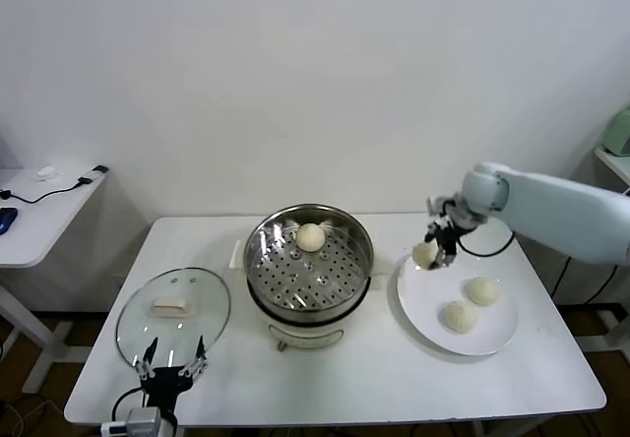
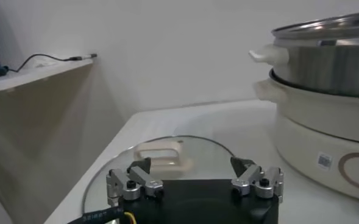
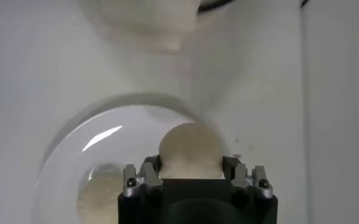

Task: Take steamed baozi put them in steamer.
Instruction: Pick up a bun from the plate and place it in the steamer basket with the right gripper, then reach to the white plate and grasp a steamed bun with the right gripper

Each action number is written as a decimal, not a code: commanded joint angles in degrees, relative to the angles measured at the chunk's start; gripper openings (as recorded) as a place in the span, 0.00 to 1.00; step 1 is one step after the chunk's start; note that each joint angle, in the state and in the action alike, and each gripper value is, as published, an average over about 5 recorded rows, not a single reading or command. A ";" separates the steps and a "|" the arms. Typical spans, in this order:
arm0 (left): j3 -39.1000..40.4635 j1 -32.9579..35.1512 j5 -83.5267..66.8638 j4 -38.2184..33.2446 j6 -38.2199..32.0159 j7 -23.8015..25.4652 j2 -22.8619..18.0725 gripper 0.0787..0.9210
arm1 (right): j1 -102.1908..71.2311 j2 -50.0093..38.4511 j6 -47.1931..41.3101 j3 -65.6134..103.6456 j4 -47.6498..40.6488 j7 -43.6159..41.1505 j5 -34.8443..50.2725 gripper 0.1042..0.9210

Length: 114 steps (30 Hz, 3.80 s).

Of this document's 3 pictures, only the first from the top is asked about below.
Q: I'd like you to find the white round plate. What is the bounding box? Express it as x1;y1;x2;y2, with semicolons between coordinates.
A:
396;252;521;358

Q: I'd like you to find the small white desk object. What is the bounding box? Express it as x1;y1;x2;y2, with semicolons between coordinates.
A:
34;164;65;182

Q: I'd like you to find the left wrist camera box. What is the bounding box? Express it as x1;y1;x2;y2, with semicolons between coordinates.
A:
100;406;163;437

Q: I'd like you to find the pale green appliance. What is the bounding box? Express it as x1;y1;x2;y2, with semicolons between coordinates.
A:
600;106;630;156

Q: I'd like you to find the white electric cooker base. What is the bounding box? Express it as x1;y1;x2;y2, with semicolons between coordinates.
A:
245;274;388;354

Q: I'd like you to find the glass pot lid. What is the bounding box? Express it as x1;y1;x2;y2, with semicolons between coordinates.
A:
115;267;232;372

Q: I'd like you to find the thin black desk cable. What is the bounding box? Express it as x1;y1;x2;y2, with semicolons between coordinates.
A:
0;180;83;206

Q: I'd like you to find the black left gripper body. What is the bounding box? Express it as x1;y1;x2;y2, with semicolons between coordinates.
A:
141;365;195;411

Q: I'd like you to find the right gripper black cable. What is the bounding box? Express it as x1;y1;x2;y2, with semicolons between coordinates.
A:
455;229;516;257

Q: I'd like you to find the white steamed baozi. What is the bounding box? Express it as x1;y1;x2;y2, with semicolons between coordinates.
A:
410;241;439;270
465;277;504;306
295;222;326;252
438;300;478;334

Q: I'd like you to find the blue computer mouse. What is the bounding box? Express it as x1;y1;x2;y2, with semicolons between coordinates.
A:
0;207;20;235

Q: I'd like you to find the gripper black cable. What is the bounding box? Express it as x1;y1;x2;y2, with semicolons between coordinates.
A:
111;387;149;421
455;229;516;257

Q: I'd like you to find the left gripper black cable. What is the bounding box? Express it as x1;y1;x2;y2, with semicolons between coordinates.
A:
111;387;149;421

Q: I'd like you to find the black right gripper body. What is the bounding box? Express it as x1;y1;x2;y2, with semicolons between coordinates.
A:
433;224;462;260

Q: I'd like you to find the stainless steel steamer basket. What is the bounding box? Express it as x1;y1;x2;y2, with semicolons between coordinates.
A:
229;204;390;324

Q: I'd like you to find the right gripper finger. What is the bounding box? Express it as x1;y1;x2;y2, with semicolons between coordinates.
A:
428;244;457;272
422;218;444;246

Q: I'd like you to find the white side desk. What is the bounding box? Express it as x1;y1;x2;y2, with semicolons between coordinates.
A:
0;164;112;397

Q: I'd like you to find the black adapter plug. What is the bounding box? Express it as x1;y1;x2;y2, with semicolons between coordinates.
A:
77;164;109;186

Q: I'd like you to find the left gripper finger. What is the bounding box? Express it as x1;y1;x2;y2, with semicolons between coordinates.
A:
135;336;159;378
179;336;208;378

